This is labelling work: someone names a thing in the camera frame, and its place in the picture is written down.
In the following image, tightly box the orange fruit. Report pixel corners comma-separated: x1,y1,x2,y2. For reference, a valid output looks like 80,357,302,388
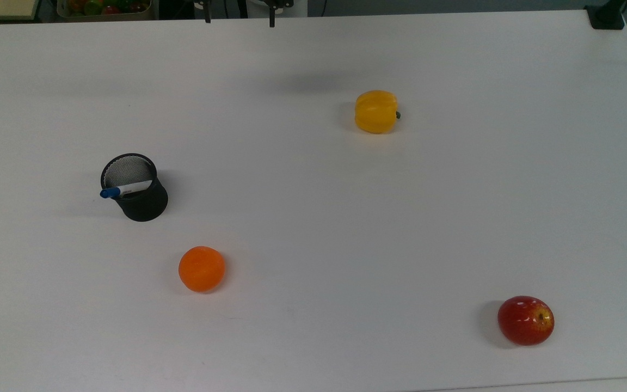
178,246,226,293

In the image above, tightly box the black mesh pen cup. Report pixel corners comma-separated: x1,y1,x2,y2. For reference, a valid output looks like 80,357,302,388
100,153,169,222

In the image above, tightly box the black clamp camera mount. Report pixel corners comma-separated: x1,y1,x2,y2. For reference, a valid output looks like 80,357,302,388
585,0,627,30

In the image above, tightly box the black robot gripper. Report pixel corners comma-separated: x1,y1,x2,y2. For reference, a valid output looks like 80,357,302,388
194,0,295,28

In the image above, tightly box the yellow bell pepper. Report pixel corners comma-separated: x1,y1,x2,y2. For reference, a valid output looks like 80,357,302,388
354,90,401,134

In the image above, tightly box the white marker pen blue cap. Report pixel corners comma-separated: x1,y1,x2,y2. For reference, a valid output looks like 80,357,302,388
100,180,153,199

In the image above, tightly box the red apple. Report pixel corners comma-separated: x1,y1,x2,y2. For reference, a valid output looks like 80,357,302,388
497,296,555,346

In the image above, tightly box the bin of toy fruit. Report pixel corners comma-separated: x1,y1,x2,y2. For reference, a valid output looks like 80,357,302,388
56,0,154,22

